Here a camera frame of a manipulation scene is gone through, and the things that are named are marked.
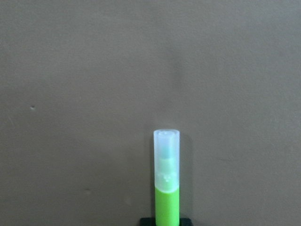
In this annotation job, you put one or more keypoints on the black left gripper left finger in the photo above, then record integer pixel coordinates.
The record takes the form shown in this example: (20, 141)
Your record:
(147, 222)

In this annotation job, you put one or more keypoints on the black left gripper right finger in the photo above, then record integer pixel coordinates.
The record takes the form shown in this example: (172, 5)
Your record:
(185, 222)

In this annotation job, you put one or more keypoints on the green highlighter pen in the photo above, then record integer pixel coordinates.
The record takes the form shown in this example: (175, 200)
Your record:
(167, 176)

